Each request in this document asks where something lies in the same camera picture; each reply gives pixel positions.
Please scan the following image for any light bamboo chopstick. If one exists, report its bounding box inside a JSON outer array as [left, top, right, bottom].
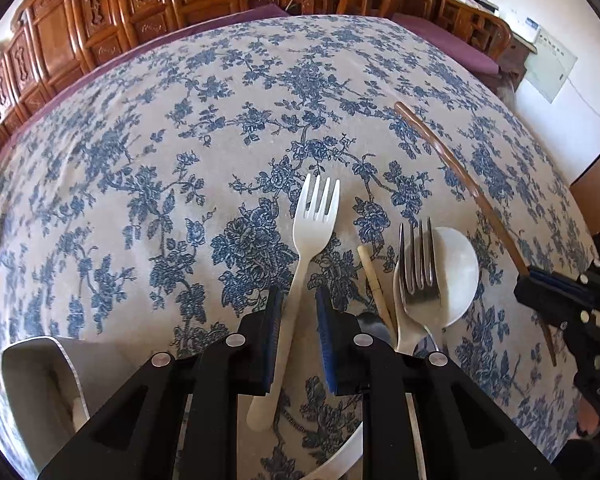
[[356, 246, 396, 336]]

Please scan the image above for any grey shaggy bundle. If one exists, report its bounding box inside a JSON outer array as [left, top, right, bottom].
[[497, 67, 524, 107]]

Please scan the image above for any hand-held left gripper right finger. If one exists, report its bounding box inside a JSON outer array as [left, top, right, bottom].
[[315, 287, 561, 480]]

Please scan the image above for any blue floral tablecloth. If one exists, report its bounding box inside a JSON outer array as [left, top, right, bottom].
[[0, 12, 600, 480]]

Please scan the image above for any person's right hand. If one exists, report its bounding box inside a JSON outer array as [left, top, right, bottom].
[[576, 405, 600, 438]]

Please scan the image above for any wooden side table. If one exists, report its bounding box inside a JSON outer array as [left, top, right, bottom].
[[467, 0, 538, 76]]

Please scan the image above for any carved wooden armchair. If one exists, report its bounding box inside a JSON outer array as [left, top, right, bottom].
[[365, 0, 513, 68]]

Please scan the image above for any white box device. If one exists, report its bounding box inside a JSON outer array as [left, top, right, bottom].
[[510, 12, 543, 43]]

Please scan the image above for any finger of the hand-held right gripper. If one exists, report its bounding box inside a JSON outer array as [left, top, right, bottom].
[[513, 277, 598, 321], [527, 268, 600, 291]]

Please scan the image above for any white plastic fork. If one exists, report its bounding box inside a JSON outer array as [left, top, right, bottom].
[[246, 173, 341, 432]]

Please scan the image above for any square purple armchair cushion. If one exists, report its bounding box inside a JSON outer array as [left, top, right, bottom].
[[390, 12, 501, 75]]

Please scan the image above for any grey metal tin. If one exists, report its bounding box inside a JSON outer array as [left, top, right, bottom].
[[1, 336, 91, 433]]

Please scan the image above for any grey electrical panel box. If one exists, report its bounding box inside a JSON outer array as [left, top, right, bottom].
[[522, 25, 578, 105]]

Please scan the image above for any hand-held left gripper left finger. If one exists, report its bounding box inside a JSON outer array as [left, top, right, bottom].
[[37, 287, 286, 480]]

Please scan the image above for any brown wooden chopstick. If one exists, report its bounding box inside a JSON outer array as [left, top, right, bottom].
[[394, 101, 558, 367]]

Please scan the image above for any white wall cable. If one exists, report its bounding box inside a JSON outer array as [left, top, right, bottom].
[[565, 77, 600, 127]]

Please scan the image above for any metal fork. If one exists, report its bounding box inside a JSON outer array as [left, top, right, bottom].
[[397, 217, 443, 356]]

